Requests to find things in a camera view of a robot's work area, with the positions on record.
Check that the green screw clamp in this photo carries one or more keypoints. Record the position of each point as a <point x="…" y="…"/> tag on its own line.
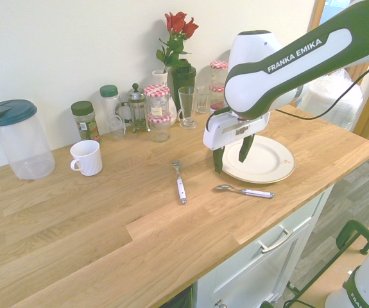
<point x="354" y="229"/>

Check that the glass jar red checked lid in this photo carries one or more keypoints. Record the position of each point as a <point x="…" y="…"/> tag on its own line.
<point x="160" y="128"/>
<point x="217" y="93"/>
<point x="157" y="101"/>
<point x="219" y="72"/>

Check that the metal cabinet knob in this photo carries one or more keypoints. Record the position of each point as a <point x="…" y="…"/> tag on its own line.
<point x="219" y="303"/>

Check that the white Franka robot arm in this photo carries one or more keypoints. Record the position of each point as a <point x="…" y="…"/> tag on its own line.
<point x="287" y="73"/>

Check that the clear jug with teal lid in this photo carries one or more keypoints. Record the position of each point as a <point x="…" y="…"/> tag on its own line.
<point x="20" y="141"/>

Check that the coffee jar with dark lid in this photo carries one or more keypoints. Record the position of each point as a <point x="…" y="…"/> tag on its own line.
<point x="86" y="123"/>

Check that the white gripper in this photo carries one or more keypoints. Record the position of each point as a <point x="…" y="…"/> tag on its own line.
<point x="226" y="131"/>

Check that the white kitchen cabinet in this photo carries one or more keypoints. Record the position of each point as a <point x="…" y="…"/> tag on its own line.
<point x="261" y="266"/>

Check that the white plate with gold rim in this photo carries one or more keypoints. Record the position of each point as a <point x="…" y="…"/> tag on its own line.
<point x="267" y="163"/>

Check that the jar with plain red lid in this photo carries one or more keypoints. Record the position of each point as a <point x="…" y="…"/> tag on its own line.
<point x="216" y="108"/>

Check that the white ceramic vase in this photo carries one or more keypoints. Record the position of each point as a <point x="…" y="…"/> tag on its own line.
<point x="160" y="77"/>

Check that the red roses with green leaves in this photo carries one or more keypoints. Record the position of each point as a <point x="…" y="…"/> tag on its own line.
<point x="176" y="38"/>

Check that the white ceramic mug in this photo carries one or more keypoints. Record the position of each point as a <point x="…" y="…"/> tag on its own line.
<point x="88" y="158"/>

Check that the small clear drinking glass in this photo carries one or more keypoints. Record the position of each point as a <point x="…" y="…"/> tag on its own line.
<point x="202" y="99"/>

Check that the clear bottle with green lid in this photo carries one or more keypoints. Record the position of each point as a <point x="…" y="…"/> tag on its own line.
<point x="110" y="109"/>

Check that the glass french press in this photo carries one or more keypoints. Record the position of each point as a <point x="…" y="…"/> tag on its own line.
<point x="136" y="110"/>

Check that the dark green shaker bottle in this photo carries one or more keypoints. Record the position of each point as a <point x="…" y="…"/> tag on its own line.
<point x="184" y="75"/>

